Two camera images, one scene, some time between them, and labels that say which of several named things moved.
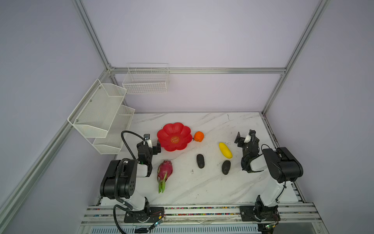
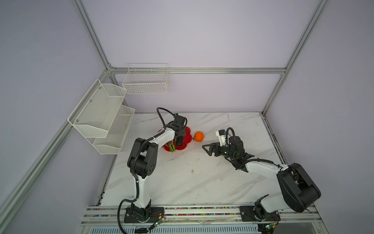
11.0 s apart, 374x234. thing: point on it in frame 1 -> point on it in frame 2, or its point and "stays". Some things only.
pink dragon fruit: x=164 y=170 -> x=172 y=145
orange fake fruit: x=198 y=136 stays
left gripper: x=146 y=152 -> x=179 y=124
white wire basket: x=145 y=78 stays
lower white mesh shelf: x=112 y=143 stays
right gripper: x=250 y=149 -> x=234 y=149
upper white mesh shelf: x=93 y=115 stays
